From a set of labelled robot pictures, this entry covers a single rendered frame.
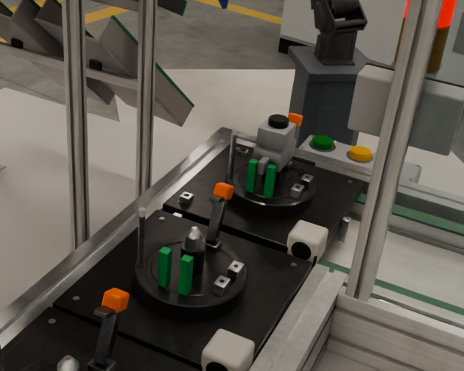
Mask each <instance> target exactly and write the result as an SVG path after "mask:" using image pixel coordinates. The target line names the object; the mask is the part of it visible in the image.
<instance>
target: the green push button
mask: <svg viewBox="0 0 464 371"><path fill-rule="evenodd" d="M312 146H313V147H314V148H316V149H321V150H330V149H333V147H334V141H333V140H332V139H331V138H329V137H328V136H324V135H317V136H315V137H313V138H312Z"/></svg>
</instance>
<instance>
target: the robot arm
mask: <svg viewBox="0 0 464 371"><path fill-rule="evenodd" d="M218 1H219V3H220V5H221V7H222V9H227V6H228V0H218ZM310 1H311V10H314V24H315V28H316V29H319V32H320V34H318V35H317V42H316V48H315V52H314V55H315V56H316V57H317V59H318V60H319V61H320V62H321V63H322V64H323V65H325V66H355V64H356V63H355V62H354V61H353V55H354V48H355V44H356V37H357V31H358V30H364V28H365V26H366V25H367V23H368V20H367V18H366V16H365V13H364V11H363V9H362V5H361V4H360V2H359V0H310ZM339 18H345V21H335V19H339Z"/></svg>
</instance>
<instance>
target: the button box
mask: <svg viewBox="0 0 464 371"><path fill-rule="evenodd" d="M315 136H316V135H310V136H309V137H308V138H307V139H306V140H305V141H304V142H303V143H302V144H301V146H300V147H299V149H302V150H305V151H308V152H312V153H315V154H318V155H322V156H326V157H328V158H333V159H336V160H341V161H343V162H346V163H350V164H353V165H356V166H361V167H364V168H366V169H371V170H373V164H374V160H375V156H376V152H373V151H371V152H372V157H371V159H370V160H367V161H359V160H354V159H353V158H351V157H350V156H349V154H348V153H349V149H350V148H351V147H352V146H350V145H347V144H343V143H340V142H336V141H334V140H333V141H334V147H333V149H330V150H321V149H316V148H314V147H313V146H312V138H313V137H315Z"/></svg>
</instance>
